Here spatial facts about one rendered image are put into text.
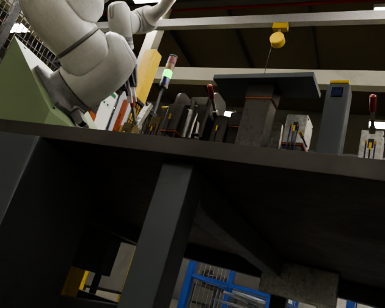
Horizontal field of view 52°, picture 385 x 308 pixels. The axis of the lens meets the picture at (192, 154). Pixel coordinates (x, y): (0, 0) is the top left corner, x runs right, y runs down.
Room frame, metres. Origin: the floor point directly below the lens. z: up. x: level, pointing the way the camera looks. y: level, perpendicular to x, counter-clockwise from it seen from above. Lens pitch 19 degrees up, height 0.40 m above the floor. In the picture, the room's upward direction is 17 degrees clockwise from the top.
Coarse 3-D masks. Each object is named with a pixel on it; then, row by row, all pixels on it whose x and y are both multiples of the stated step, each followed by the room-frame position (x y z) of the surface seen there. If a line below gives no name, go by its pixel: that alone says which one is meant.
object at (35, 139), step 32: (0, 160) 1.01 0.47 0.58; (32, 160) 0.97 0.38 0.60; (64, 160) 1.06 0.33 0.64; (0, 192) 0.98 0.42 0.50; (32, 192) 1.01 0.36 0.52; (64, 192) 1.10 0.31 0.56; (96, 192) 1.22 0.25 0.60; (0, 224) 0.96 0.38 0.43; (32, 224) 1.05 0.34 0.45; (64, 224) 1.14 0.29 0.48; (0, 256) 1.00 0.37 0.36; (32, 256) 1.08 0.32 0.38; (64, 256) 1.19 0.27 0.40; (0, 288) 1.03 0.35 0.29; (32, 288) 1.12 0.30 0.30
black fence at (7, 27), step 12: (12, 12) 1.66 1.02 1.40; (12, 24) 1.68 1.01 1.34; (24, 24) 1.74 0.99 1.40; (0, 36) 1.66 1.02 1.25; (24, 36) 1.76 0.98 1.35; (0, 48) 1.68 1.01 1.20; (0, 60) 1.72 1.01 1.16; (48, 60) 1.91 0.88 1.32; (144, 132) 2.71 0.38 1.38; (96, 276) 2.72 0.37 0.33; (96, 288) 2.74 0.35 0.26
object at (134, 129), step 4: (124, 124) 1.75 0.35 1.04; (128, 124) 1.73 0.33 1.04; (132, 124) 1.73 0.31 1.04; (124, 128) 1.74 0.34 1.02; (128, 128) 1.73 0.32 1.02; (132, 128) 1.73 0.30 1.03; (136, 128) 1.75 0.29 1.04; (128, 132) 1.73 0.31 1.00; (132, 132) 1.74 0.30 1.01; (136, 132) 1.76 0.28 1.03
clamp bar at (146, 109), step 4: (148, 104) 1.81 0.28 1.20; (144, 108) 1.81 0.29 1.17; (148, 108) 1.80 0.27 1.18; (140, 112) 1.80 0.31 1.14; (144, 112) 1.79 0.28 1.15; (148, 112) 1.81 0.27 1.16; (152, 112) 1.84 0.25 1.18; (140, 116) 1.79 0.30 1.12; (144, 116) 1.79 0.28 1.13; (140, 120) 1.78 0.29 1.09
